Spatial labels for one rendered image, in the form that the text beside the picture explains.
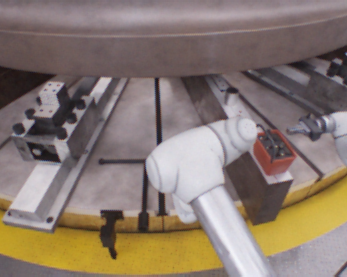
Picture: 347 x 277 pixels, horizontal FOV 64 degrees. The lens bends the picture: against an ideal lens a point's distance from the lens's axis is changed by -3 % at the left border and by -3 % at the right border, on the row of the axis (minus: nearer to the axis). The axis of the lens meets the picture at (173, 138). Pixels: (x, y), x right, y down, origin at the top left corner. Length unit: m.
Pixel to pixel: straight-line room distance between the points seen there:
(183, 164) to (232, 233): 0.20
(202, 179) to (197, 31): 1.12
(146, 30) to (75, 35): 0.39
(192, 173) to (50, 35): 1.32
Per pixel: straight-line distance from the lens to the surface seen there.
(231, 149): 0.78
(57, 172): 1.84
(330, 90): 2.43
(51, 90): 1.82
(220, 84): 2.03
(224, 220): 0.71
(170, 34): 1.65
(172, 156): 0.71
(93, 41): 1.71
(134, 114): 2.36
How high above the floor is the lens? 1.76
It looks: 43 degrees down
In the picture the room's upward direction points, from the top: straight up
